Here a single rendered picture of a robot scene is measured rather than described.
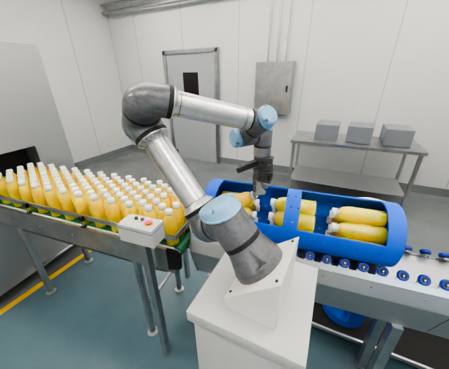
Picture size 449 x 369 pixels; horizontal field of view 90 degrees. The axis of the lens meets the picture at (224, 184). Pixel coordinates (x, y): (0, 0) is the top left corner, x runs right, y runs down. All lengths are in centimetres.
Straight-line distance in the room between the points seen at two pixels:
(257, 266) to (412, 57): 397
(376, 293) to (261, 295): 77
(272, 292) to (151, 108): 57
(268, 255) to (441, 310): 92
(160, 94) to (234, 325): 65
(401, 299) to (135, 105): 129
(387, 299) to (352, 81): 342
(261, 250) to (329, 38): 389
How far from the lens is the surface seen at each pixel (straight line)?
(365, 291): 129
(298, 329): 71
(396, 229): 113
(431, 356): 219
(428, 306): 138
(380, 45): 427
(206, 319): 71
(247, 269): 63
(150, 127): 76
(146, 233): 113
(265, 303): 63
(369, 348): 193
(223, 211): 59
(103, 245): 163
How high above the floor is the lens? 174
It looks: 25 degrees down
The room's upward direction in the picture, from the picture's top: 1 degrees counter-clockwise
